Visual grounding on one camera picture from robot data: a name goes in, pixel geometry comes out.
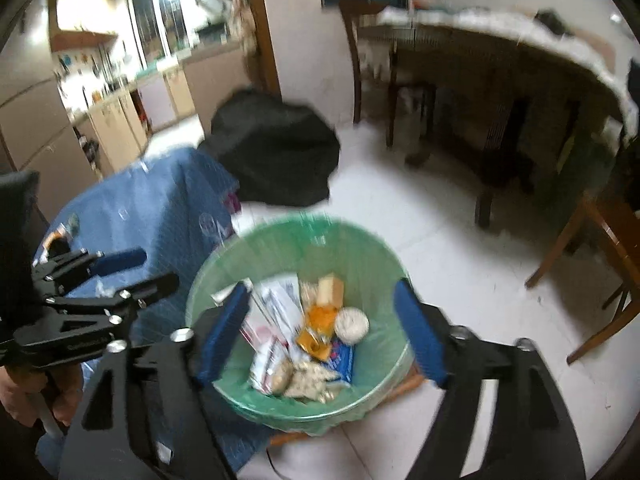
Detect person left hand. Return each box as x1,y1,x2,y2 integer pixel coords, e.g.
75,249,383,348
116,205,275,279
1,364,84,427

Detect white printed wrapper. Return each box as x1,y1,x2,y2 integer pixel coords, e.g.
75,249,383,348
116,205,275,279
241,273,311,363

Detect green lined trash bin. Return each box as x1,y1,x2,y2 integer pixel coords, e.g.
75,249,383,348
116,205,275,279
184,212,416,436

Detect kitchen counter cabinets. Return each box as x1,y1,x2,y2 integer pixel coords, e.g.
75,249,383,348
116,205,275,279
72,42,250,177

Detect silver refrigerator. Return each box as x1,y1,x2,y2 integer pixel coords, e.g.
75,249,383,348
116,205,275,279
1,0,98,221

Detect dark wooden chair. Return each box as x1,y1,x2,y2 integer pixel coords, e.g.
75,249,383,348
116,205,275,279
338,0,437,146

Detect black cloth covered bundle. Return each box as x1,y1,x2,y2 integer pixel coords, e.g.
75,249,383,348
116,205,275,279
198,88,341,208

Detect small wooden stool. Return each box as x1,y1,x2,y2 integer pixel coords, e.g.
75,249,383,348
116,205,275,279
525,195,639,365

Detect blue snack packet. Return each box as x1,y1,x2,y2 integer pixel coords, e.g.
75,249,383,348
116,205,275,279
324,338,355,385

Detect grey fuzzy ball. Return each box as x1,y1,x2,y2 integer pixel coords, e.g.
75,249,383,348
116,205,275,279
334,307,370,346

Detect dark wooden dining table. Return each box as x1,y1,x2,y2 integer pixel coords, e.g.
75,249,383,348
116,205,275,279
360,22,630,228

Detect gold foil snack wrapper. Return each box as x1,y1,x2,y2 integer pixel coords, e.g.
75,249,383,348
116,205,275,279
296,306,338,362

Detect white cloth on table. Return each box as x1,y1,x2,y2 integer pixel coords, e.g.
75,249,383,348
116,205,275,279
375,6,639,139

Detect blue star patterned tablecloth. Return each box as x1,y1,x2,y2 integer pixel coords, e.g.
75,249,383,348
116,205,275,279
30,148,271,479

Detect red beige snack bag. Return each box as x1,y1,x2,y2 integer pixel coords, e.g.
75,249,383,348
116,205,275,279
248,337,294,396

